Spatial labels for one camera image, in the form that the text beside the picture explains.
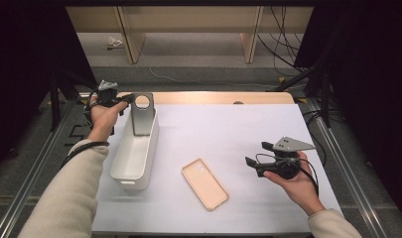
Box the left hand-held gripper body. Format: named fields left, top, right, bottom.
left=95, top=79, right=123, bottom=107

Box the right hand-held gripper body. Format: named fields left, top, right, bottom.
left=257, top=136, right=317, bottom=180

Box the silver phone case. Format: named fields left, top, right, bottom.
left=131, top=92, right=156, bottom=137

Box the beige phone case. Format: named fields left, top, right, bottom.
left=181, top=158, right=230, bottom=212

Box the white storage box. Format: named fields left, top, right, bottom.
left=109, top=103, right=160, bottom=191

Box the person's left hand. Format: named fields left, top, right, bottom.
left=87, top=100, right=129, bottom=143

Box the person's right hand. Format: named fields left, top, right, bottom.
left=263, top=151, right=327, bottom=217

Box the white table mat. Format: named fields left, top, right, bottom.
left=91, top=103, right=343, bottom=234

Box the black metal stand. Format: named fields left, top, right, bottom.
left=275, top=63, right=334, bottom=129
left=49, top=70, right=97, bottom=133

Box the crumpled paper scrap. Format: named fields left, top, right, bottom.
left=106, top=36, right=124, bottom=51

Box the wooden table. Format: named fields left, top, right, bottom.
left=91, top=91, right=343, bottom=236

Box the black curtain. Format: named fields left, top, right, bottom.
left=294, top=0, right=402, bottom=226
left=0, top=0, right=97, bottom=173

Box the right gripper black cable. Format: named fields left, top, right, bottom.
left=254, top=152, right=321, bottom=196

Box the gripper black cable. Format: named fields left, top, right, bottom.
left=254, top=152, right=321, bottom=196
left=60, top=93, right=111, bottom=169

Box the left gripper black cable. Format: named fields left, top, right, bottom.
left=60, top=93, right=111, bottom=169

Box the aluminium frame rail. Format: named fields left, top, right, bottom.
left=306, top=98, right=386, bottom=238
left=0, top=98, right=75, bottom=238

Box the black floor cable bundle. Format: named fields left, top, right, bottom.
left=257, top=5, right=309, bottom=72

